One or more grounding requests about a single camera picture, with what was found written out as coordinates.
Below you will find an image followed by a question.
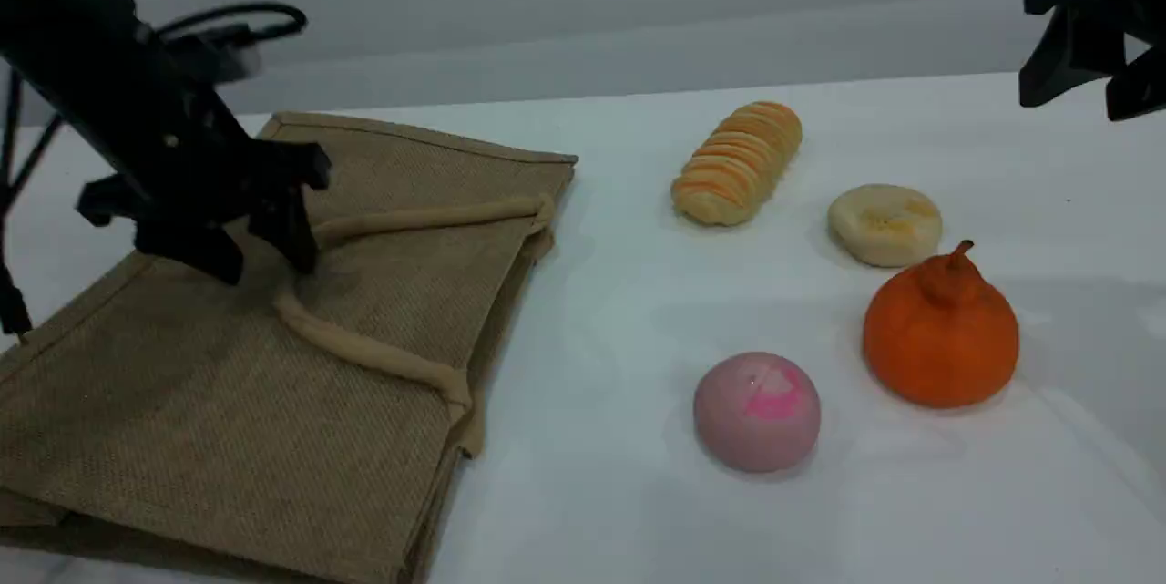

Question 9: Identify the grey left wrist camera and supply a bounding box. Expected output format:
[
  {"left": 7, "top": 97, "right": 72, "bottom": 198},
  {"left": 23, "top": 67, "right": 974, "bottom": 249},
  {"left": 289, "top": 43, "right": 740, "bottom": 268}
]
[{"left": 178, "top": 24, "right": 265, "bottom": 86}]

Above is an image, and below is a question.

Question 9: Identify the round pale bun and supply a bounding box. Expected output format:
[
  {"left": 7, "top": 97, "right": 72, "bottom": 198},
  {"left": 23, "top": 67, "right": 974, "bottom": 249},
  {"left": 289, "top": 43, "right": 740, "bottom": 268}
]
[{"left": 827, "top": 184, "right": 944, "bottom": 269}]

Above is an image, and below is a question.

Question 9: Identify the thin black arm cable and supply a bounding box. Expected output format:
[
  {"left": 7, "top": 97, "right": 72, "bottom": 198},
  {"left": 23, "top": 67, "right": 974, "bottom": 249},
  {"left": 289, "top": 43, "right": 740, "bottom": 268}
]
[{"left": 0, "top": 65, "right": 65, "bottom": 339}]

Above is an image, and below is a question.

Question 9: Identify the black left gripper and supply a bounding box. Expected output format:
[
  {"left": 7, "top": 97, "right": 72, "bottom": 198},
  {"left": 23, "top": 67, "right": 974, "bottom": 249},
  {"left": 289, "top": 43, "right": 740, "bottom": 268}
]
[{"left": 76, "top": 124, "right": 333, "bottom": 286}]

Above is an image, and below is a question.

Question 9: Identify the brown jute bag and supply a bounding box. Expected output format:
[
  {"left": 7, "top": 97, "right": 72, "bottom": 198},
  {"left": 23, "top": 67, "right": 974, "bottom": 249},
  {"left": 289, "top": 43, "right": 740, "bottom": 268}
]
[{"left": 0, "top": 110, "right": 579, "bottom": 584}]

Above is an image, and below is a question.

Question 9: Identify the black camera cable loop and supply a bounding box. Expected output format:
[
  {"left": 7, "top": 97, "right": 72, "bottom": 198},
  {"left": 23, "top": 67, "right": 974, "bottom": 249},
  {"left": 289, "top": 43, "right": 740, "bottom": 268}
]
[{"left": 153, "top": 1, "right": 309, "bottom": 47}]

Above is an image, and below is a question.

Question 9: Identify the orange with stem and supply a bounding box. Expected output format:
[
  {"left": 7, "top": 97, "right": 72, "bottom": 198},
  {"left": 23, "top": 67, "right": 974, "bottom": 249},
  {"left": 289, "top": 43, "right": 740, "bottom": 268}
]
[{"left": 863, "top": 240, "right": 1020, "bottom": 409}]

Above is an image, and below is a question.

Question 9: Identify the pink peach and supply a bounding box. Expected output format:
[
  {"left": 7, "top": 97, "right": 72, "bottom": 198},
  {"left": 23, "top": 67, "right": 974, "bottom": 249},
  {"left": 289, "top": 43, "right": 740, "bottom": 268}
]
[{"left": 693, "top": 352, "right": 823, "bottom": 475}]

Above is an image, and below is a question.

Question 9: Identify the striped bread roll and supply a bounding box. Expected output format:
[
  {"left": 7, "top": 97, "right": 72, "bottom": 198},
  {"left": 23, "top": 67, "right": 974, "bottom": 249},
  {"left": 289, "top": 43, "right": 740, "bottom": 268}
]
[{"left": 671, "top": 101, "right": 804, "bottom": 227}]

